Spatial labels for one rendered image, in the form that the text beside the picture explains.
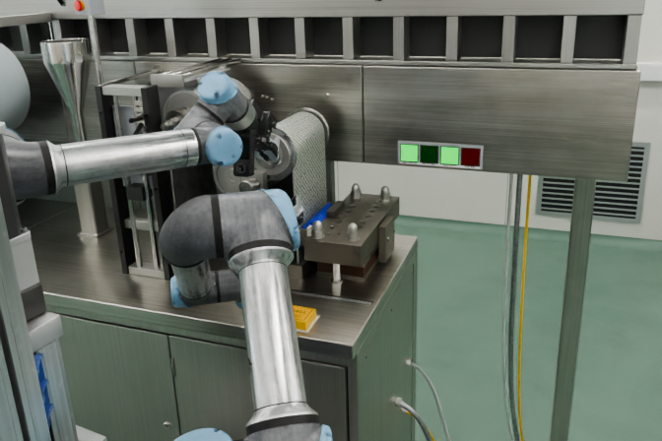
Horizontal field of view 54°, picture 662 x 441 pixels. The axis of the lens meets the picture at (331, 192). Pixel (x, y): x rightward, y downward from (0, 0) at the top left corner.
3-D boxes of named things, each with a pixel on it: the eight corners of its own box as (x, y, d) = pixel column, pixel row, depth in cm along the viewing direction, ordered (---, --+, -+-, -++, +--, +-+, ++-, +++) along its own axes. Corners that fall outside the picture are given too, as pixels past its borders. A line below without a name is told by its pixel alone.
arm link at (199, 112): (176, 148, 131) (210, 106, 133) (159, 137, 141) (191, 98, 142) (204, 170, 136) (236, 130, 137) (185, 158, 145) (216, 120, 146)
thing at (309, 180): (296, 235, 178) (292, 170, 172) (325, 207, 198) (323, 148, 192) (297, 235, 177) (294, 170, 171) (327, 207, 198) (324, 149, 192)
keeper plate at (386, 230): (378, 262, 185) (378, 226, 181) (388, 248, 194) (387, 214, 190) (387, 263, 184) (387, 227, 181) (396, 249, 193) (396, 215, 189)
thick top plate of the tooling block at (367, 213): (304, 260, 174) (303, 239, 172) (351, 210, 209) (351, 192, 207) (361, 267, 169) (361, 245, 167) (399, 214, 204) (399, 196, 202)
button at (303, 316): (279, 327, 155) (278, 317, 154) (291, 312, 161) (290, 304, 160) (305, 331, 153) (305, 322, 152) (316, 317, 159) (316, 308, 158)
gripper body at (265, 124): (279, 122, 161) (261, 98, 151) (271, 154, 159) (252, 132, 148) (251, 121, 164) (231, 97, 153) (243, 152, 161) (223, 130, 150)
